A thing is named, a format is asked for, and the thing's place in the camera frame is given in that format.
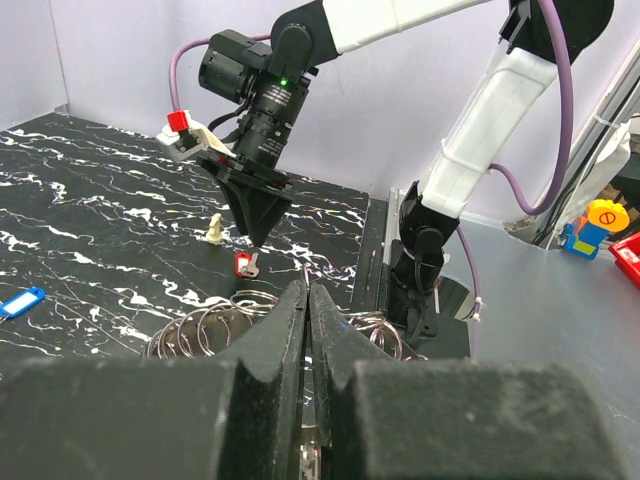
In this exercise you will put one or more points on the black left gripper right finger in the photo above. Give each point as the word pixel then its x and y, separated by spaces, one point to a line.
pixel 381 418

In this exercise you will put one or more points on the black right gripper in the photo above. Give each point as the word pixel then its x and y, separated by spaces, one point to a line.
pixel 270 86

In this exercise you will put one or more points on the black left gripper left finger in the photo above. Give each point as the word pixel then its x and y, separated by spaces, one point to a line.
pixel 235 415

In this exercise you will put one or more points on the red key tag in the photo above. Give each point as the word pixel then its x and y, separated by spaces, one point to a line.
pixel 246 265

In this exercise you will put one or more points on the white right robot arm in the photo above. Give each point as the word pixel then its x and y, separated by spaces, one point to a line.
pixel 538 43

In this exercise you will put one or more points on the cream key tag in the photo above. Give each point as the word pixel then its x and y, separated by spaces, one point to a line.
pixel 214 234

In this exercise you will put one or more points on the blue key tag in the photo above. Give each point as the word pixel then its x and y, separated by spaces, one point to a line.
pixel 21 303

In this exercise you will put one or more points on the toy figure yellow head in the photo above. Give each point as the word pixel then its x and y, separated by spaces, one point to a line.
pixel 584 235

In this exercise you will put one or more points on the red plastic bin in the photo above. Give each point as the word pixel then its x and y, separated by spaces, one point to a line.
pixel 626 255

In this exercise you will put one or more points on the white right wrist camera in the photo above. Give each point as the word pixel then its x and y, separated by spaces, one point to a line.
pixel 182 137

